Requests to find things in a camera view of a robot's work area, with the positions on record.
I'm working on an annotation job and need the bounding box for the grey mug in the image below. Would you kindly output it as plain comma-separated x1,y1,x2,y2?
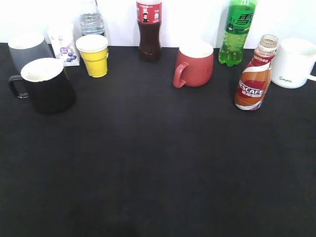
8,32,54,73

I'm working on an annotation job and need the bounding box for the white mug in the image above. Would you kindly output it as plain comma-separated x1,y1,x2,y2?
271,38,316,89

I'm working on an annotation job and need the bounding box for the red mug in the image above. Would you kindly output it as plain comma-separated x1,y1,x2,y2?
173,40,214,88

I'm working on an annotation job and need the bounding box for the clear water bottle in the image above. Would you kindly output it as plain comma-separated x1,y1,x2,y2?
79,0,105,36

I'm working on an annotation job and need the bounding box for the cola bottle red label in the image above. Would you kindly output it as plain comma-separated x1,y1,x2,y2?
136,0,162,62

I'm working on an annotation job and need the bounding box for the yellow paper cup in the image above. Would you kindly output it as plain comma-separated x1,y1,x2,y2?
76,35,108,78

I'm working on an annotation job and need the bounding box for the Nescafe coffee bottle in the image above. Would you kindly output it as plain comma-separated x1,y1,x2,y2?
234,35,278,111

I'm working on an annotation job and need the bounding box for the white blueberry milk carton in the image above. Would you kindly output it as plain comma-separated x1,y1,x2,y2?
47,23,80,67

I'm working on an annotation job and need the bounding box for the green sprite bottle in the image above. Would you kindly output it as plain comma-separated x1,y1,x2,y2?
218,0,257,67

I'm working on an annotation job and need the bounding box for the black mug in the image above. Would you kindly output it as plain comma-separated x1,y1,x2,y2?
8,58,76,114

